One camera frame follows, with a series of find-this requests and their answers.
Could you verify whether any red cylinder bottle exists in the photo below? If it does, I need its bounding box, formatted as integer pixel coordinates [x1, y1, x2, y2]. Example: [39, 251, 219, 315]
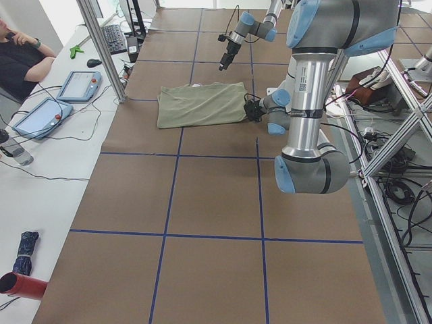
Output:
[1, 272, 48, 300]

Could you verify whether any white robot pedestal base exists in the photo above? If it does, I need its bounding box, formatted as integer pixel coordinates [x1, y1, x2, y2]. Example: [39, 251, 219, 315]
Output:
[266, 57, 296, 96]

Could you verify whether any black computer mouse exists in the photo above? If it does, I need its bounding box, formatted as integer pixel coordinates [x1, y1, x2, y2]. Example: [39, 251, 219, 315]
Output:
[86, 59, 102, 68]

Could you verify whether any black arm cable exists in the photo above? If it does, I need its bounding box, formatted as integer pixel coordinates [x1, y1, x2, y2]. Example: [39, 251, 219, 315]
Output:
[319, 121, 364, 166]

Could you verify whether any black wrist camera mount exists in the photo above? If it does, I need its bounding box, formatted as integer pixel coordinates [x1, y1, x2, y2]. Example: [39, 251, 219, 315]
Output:
[217, 34, 229, 42]

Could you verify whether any lower blue teach pendant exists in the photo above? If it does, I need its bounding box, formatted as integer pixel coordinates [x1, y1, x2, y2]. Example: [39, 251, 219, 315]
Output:
[12, 98, 73, 139]

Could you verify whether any green long-sleeve shirt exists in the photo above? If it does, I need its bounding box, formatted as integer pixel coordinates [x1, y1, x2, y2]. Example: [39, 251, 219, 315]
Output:
[157, 82, 246, 129]

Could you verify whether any aluminium frame post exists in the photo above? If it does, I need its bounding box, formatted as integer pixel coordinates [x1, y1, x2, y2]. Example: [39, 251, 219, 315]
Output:
[76, 0, 126, 103]

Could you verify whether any upper blue teach pendant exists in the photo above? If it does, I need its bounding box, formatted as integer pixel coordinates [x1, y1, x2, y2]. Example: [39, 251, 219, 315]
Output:
[56, 71, 101, 103]

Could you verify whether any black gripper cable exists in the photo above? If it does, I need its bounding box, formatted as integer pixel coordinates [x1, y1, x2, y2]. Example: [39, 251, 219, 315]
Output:
[225, 5, 261, 44]

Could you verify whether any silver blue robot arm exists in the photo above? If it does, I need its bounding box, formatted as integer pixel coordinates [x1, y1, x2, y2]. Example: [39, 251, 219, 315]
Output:
[218, 1, 286, 71]
[269, 1, 399, 194]

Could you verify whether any person in black shirt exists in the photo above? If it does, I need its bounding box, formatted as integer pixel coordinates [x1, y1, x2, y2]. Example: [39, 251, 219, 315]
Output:
[1, 21, 56, 102]

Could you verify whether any green plastic toy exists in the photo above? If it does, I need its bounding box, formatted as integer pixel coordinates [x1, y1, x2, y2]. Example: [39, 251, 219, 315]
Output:
[70, 45, 84, 59]

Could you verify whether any black box white label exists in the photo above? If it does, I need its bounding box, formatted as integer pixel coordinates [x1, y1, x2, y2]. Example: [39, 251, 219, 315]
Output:
[126, 36, 140, 63]

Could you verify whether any grey water bottle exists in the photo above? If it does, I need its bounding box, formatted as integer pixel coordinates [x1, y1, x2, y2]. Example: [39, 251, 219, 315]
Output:
[0, 129, 34, 166]

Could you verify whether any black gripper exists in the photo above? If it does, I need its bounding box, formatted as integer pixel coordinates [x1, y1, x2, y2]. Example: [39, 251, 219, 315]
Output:
[256, 107, 268, 122]
[219, 40, 240, 71]

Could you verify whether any blue teach pendant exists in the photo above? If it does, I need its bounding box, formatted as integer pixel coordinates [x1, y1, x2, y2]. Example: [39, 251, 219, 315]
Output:
[12, 98, 73, 139]
[56, 71, 101, 103]

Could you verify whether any dark folded umbrella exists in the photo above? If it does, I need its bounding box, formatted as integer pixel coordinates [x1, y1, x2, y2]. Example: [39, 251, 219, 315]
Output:
[12, 231, 39, 276]

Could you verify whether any black keyboard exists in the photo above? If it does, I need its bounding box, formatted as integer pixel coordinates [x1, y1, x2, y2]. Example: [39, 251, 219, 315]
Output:
[101, 24, 127, 55]

